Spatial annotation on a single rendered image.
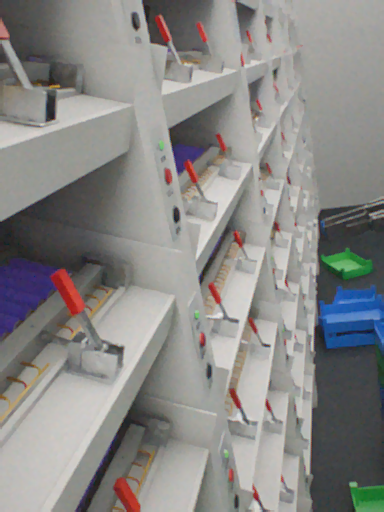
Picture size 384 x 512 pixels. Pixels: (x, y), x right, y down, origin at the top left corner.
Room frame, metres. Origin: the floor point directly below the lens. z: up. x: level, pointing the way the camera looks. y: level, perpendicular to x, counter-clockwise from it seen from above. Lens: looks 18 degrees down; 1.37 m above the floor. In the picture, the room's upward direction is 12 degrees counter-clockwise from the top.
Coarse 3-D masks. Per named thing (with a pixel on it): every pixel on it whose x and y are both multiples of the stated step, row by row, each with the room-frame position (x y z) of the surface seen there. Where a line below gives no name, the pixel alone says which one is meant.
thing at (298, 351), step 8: (296, 320) 1.89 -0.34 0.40; (304, 320) 1.88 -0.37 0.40; (296, 328) 1.89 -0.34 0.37; (304, 328) 1.88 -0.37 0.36; (296, 336) 1.74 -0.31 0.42; (304, 336) 1.84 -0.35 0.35; (296, 344) 1.74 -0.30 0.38; (304, 344) 1.78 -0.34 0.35; (296, 352) 1.72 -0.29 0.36; (304, 352) 1.73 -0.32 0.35; (296, 360) 1.67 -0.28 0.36; (296, 368) 1.62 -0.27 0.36; (296, 376) 1.57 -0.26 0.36; (296, 384) 1.53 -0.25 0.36; (296, 392) 1.47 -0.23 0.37; (296, 400) 1.45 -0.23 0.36
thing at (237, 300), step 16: (240, 224) 1.22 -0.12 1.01; (256, 224) 1.22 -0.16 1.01; (256, 240) 1.22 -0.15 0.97; (256, 256) 1.15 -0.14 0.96; (224, 272) 1.04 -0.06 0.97; (240, 272) 1.05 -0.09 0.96; (256, 272) 1.06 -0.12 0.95; (240, 288) 0.98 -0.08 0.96; (208, 304) 0.90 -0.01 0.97; (224, 304) 0.90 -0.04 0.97; (240, 304) 0.91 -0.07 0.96; (208, 320) 0.84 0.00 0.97; (240, 320) 0.85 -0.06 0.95; (224, 336) 0.79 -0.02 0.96; (240, 336) 0.80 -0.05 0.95; (224, 352) 0.75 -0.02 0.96; (224, 368) 0.63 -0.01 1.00; (224, 384) 0.63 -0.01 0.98; (224, 400) 0.69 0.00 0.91
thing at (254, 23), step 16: (240, 16) 1.90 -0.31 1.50; (256, 16) 1.89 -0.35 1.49; (240, 32) 1.91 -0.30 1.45; (256, 32) 1.89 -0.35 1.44; (256, 80) 1.90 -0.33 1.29; (256, 96) 1.90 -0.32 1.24; (272, 96) 1.89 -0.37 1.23; (272, 144) 1.89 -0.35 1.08; (272, 160) 1.89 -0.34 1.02; (288, 208) 1.89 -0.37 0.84; (288, 256) 1.89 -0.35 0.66
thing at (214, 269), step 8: (224, 240) 1.16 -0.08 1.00; (232, 240) 1.18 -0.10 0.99; (224, 248) 1.11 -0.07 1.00; (232, 248) 1.15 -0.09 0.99; (216, 256) 1.06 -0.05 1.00; (224, 256) 1.08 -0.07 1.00; (232, 256) 1.10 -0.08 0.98; (216, 264) 1.02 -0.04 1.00; (208, 272) 0.98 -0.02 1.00; (216, 272) 0.99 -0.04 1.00; (208, 280) 0.94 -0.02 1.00; (224, 280) 0.98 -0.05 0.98; (200, 288) 0.91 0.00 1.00
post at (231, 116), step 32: (160, 0) 1.25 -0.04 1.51; (192, 0) 1.23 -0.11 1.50; (224, 0) 1.21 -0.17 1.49; (192, 32) 1.24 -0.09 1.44; (224, 32) 1.22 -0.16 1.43; (192, 128) 1.25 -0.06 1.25; (224, 128) 1.23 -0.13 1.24; (256, 160) 1.28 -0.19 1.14; (256, 192) 1.21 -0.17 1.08; (256, 288) 1.22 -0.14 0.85; (288, 416) 1.22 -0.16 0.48
